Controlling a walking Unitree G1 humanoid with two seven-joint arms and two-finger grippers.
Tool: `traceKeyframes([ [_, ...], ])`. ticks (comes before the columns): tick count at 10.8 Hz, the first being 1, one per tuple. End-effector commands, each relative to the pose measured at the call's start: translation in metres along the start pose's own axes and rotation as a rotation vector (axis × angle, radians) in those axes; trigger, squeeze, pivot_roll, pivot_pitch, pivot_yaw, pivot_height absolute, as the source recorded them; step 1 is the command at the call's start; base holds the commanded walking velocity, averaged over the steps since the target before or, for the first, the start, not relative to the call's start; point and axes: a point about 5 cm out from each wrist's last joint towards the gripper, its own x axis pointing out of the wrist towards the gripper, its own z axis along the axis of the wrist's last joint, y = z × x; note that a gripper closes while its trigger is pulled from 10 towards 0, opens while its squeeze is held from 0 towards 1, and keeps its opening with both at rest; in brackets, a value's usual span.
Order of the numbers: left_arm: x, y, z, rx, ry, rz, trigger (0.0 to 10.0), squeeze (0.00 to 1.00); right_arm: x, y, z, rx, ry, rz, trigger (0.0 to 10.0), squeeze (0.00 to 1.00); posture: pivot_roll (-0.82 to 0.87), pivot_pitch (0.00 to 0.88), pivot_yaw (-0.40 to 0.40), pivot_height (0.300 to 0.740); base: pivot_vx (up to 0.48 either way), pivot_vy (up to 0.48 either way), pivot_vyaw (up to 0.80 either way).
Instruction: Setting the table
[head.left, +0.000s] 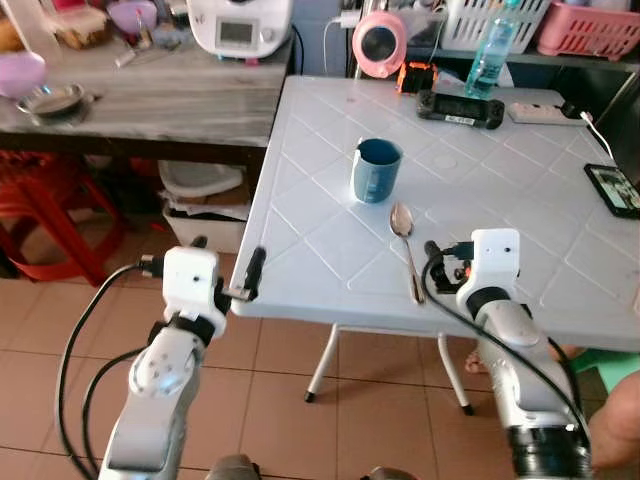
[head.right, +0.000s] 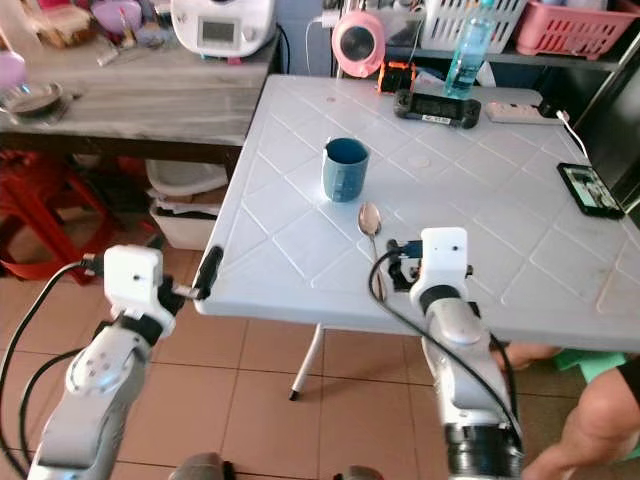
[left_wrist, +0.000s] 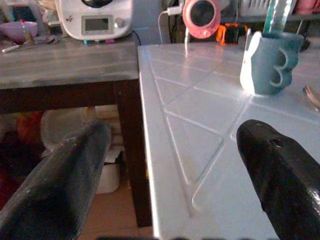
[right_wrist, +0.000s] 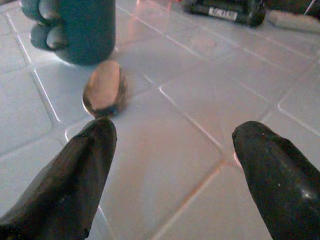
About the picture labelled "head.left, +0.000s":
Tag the pink plastic basket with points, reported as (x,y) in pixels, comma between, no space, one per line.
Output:
(590,30)

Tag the green plastic stool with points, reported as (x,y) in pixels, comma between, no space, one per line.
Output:
(605,368)

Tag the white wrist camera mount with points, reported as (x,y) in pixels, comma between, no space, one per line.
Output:
(495,258)
(190,282)

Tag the purple plastic bowl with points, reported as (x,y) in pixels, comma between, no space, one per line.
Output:
(132,15)

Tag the pink round appliance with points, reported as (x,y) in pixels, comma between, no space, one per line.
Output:
(378,45)

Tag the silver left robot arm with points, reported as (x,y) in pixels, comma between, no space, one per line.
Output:
(160,385)

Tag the white plastic bin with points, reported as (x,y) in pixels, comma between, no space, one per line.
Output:
(205,220)

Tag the grey robot foot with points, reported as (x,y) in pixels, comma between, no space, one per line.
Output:
(232,468)
(390,474)

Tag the clear blue water bottle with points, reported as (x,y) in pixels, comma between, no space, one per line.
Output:
(490,55)

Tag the pink plastic bowl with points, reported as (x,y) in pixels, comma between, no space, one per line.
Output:
(20,75)

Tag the white kitchen appliance with screen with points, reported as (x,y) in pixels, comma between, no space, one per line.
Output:
(240,25)

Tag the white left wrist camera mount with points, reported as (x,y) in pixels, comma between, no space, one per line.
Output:
(190,282)

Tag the red plastic stool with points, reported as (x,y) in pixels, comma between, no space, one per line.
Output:
(55,205)

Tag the orange and black device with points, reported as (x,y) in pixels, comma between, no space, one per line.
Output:
(417,78)

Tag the white metal table leg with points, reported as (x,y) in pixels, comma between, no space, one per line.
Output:
(455,375)
(322,365)

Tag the metal bowl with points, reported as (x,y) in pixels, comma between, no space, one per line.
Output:
(55,100)

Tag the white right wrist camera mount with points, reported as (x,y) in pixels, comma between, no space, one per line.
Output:
(495,258)

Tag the white power strip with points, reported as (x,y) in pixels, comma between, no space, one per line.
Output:
(540,113)

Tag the grey wooden counter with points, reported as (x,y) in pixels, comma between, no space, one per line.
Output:
(170,100)

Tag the grey left robot foot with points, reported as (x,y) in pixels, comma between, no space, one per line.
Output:
(232,468)

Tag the black handheld controller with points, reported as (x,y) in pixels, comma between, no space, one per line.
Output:
(460,108)

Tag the white plastic basket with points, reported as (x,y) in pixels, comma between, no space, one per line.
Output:
(465,25)

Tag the blue ceramic mug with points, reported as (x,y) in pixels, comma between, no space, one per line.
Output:
(375,175)

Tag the silver metal spoon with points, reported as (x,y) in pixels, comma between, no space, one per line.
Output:
(402,222)

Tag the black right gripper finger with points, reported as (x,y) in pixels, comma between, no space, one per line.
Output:
(432,251)

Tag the black smartphone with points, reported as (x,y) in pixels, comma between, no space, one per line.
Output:
(612,190)

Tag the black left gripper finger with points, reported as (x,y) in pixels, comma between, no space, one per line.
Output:
(255,272)
(198,243)

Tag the grey right robot foot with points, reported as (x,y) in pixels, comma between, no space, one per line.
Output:
(390,474)

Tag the person bare leg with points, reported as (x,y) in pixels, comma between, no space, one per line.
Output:
(618,425)

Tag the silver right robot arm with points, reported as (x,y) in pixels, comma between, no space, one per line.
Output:
(525,370)

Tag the brown bread loaf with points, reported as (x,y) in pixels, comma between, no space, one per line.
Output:
(80,27)

